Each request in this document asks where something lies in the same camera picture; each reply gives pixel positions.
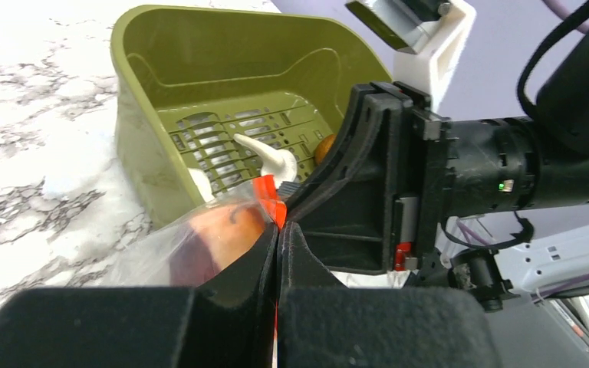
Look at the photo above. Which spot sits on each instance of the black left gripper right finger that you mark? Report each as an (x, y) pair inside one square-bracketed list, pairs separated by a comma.
[(323, 323)]

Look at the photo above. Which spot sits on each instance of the olive green plastic bin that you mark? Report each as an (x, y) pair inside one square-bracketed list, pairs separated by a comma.
[(192, 78)]

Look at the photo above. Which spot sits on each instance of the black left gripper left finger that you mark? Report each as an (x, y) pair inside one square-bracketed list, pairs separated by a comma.
[(227, 322)]

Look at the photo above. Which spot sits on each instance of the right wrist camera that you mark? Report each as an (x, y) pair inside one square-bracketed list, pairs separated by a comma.
[(427, 36)]

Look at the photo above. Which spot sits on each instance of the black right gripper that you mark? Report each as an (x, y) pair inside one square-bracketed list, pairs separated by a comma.
[(455, 168)]

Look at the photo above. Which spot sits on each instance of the clear zip top bag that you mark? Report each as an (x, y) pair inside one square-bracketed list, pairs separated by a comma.
[(146, 261)]

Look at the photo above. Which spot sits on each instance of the white toy mushroom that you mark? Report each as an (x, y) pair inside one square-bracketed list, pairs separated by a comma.
[(202, 183), (279, 163)]

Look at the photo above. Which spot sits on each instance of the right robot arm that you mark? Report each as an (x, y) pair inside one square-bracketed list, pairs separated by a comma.
[(553, 90)]

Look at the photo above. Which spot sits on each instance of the orange toy pumpkin slice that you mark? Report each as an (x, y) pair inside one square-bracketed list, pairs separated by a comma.
[(212, 241)]

